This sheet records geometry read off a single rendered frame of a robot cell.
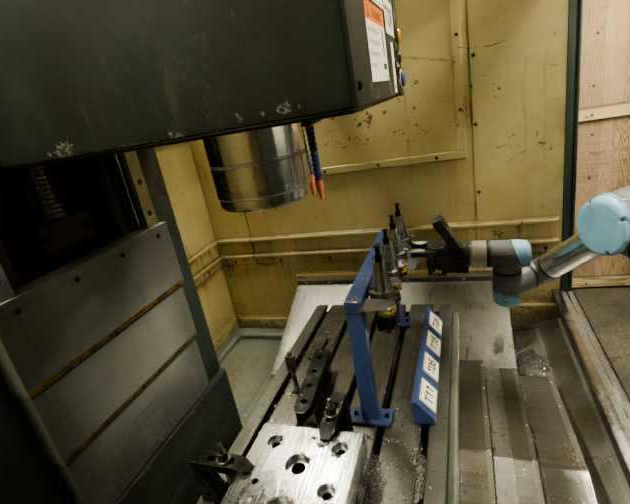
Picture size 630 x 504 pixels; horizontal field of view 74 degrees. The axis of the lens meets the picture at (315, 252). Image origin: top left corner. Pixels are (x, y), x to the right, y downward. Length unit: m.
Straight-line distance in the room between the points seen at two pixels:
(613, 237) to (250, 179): 0.68
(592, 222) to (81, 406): 1.08
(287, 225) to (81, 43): 1.32
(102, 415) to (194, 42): 0.77
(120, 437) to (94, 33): 0.82
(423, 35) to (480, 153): 0.45
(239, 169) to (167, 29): 0.20
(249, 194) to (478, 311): 1.24
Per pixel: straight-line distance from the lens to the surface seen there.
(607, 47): 3.34
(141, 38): 0.65
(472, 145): 1.66
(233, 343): 2.13
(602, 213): 0.97
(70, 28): 0.72
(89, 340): 1.00
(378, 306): 0.90
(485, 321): 1.70
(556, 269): 1.31
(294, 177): 0.66
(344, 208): 1.77
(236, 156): 0.64
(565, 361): 1.70
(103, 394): 1.05
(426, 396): 1.08
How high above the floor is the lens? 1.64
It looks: 20 degrees down
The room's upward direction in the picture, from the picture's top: 11 degrees counter-clockwise
